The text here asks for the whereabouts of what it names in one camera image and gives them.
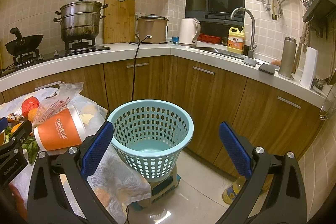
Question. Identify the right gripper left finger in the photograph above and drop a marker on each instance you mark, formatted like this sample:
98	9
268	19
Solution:
48	202

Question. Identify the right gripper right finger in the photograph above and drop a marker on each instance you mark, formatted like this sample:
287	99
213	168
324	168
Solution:
286	198

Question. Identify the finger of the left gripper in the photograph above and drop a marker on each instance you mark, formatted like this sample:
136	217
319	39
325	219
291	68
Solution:
3	124
18	137

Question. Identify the orange peel piece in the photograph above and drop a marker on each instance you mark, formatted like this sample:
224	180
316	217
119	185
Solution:
14	129
31	115

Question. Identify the orange paper cup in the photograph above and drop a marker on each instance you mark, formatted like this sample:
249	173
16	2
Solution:
64	129

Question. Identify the dark green leafy vegetable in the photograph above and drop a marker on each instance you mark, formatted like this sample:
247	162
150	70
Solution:
29	145

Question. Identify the red crumpled plastic bag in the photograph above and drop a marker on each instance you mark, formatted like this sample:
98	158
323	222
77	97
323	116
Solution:
29	104

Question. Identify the clear printed plastic bag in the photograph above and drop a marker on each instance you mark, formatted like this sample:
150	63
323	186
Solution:
56	102

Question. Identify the patterned grey tablecloth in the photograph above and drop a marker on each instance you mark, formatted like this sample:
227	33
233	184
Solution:
115	183

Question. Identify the yellow oil bottle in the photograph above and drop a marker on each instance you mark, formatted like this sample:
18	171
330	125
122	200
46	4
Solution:
231	192

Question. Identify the black wok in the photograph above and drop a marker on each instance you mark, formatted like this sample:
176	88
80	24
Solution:
22	45

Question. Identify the wooden base cabinets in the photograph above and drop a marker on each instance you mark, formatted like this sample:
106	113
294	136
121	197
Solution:
269	117

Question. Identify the small plastic stool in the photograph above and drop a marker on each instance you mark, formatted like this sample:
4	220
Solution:
159	190

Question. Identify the light blue perforated basket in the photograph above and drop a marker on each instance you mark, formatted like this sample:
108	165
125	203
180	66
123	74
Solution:
148	136

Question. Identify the stainless steel steamer pot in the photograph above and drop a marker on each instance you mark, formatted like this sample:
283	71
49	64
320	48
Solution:
80	20

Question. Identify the wooden cutting board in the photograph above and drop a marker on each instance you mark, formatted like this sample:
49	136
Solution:
119	21

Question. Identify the white paper towel roll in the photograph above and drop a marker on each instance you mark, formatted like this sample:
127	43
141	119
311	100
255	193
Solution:
309	68

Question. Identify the steel thermos bottle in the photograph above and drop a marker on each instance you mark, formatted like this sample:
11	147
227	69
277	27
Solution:
288	56

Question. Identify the brown rice cooker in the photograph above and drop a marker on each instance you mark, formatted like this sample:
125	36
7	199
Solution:
152	28

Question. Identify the yellow detergent bottle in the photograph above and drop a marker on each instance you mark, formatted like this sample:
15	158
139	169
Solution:
236	40

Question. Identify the red dish basket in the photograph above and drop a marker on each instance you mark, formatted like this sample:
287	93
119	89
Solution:
209	39

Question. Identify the white electric kettle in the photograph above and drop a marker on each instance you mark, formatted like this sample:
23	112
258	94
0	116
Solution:
190	29

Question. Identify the black wall shelf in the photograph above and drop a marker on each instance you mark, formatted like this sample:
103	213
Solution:
319	10

